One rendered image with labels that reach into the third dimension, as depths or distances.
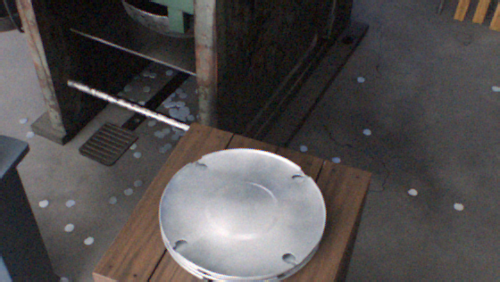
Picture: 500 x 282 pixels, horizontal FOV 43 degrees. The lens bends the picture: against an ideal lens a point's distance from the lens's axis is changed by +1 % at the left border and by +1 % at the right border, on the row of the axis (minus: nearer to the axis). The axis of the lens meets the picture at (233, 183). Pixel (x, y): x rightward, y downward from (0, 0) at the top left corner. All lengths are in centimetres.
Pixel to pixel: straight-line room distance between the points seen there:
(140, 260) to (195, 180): 18
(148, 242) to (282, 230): 23
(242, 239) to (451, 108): 106
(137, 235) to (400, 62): 123
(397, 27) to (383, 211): 82
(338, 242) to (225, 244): 20
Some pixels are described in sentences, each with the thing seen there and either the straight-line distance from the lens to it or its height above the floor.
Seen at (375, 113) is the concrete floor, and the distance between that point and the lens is 189.
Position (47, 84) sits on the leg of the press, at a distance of 169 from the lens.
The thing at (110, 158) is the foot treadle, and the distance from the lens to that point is 151.
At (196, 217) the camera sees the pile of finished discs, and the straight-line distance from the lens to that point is 109.
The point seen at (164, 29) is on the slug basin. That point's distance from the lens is 153.
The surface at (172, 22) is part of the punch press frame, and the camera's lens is 138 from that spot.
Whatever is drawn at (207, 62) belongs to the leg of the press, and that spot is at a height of 45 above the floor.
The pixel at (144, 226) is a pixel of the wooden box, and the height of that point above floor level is 35.
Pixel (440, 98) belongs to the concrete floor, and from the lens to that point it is 199.
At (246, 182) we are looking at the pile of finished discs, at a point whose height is 38.
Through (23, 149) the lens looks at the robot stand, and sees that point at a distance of 115.
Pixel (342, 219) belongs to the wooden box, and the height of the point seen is 35.
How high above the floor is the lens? 123
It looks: 48 degrees down
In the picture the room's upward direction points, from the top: 1 degrees clockwise
